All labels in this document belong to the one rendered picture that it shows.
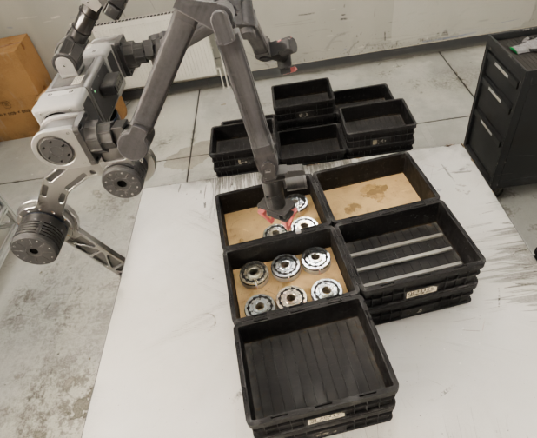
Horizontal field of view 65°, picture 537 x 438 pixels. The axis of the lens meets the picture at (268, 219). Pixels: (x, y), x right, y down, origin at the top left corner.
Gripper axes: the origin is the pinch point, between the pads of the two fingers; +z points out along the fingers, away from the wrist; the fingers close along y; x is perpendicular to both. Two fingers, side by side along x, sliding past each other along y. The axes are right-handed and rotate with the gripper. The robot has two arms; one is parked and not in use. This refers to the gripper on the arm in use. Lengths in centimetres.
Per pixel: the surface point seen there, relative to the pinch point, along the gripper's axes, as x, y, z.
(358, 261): -14.6, -19.4, 24.2
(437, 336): -7, -51, 37
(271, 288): 10.3, 0.8, 23.3
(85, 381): 67, 97, 104
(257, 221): -13.9, 24.3, 23.5
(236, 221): -9.9, 32.0, 23.4
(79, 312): 41, 137, 104
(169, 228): -1, 67, 36
